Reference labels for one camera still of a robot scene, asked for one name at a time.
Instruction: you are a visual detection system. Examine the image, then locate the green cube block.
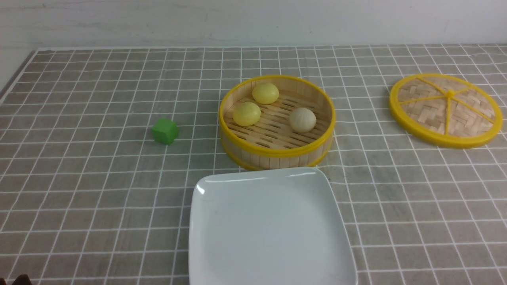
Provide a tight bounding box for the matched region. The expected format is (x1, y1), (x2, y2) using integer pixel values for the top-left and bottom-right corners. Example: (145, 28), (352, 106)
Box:
(151, 118), (179, 146)

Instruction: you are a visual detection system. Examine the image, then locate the white square plate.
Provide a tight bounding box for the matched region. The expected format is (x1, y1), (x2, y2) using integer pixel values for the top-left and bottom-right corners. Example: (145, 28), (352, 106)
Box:
(188, 167), (358, 285)

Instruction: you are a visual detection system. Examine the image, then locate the woven bamboo steamer lid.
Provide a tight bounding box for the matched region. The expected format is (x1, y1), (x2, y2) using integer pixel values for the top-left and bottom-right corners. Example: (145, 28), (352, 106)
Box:
(389, 74), (503, 148)

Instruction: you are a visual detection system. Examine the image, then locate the yellow steamed bun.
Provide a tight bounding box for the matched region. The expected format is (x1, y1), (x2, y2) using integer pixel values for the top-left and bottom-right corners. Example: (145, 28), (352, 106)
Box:
(252, 83), (279, 105)
(233, 102), (261, 127)

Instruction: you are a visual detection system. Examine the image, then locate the bamboo steamer basket yellow rim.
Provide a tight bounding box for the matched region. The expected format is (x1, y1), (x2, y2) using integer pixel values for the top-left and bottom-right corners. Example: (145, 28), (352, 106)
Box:
(218, 75), (336, 170)

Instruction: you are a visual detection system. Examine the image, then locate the grey checkered tablecloth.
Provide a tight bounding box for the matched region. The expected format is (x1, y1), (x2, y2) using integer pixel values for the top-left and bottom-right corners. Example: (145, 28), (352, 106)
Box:
(0, 44), (507, 285)

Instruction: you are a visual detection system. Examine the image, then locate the white steamed bun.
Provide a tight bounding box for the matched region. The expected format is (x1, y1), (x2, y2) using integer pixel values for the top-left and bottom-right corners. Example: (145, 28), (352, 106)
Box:
(289, 108), (316, 133)

